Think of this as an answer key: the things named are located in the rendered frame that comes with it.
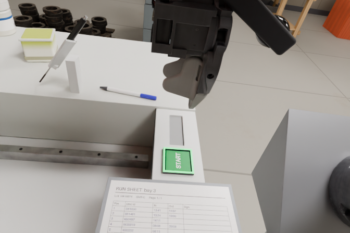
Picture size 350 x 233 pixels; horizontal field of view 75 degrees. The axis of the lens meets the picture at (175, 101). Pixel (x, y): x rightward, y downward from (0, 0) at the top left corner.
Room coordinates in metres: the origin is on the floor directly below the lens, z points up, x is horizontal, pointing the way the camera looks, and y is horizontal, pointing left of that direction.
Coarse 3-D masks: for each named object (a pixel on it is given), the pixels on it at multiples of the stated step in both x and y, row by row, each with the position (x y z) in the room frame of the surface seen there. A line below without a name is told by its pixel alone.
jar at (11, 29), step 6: (0, 0) 0.65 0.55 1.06; (6, 0) 0.66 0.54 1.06; (0, 6) 0.63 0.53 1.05; (6, 6) 0.64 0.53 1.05; (0, 12) 0.62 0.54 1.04; (6, 12) 0.64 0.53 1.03; (0, 18) 0.62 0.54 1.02; (6, 18) 0.63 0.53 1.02; (12, 18) 0.66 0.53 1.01; (0, 24) 0.61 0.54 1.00; (6, 24) 0.63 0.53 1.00; (12, 24) 0.65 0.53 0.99; (0, 30) 0.61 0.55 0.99; (6, 30) 0.62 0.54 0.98; (12, 30) 0.64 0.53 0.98
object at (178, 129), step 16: (160, 112) 0.40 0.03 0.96; (176, 112) 0.41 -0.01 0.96; (192, 112) 0.42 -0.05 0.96; (160, 128) 0.35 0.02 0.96; (176, 128) 0.36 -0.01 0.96; (192, 128) 0.36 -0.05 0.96; (160, 144) 0.30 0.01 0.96; (176, 144) 0.32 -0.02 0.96; (192, 144) 0.32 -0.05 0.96; (160, 160) 0.27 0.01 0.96; (160, 176) 0.23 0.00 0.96; (176, 176) 0.24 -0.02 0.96; (192, 176) 0.24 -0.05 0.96
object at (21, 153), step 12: (0, 156) 0.30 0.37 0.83; (12, 156) 0.30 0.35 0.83; (24, 156) 0.31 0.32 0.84; (36, 156) 0.31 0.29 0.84; (48, 156) 0.31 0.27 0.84; (60, 156) 0.32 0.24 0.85; (72, 156) 0.32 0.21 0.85; (84, 156) 0.33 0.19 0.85; (96, 156) 0.33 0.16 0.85; (108, 156) 0.34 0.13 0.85; (120, 156) 0.34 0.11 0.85; (132, 156) 0.35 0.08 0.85; (144, 156) 0.36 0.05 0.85; (144, 168) 0.34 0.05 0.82
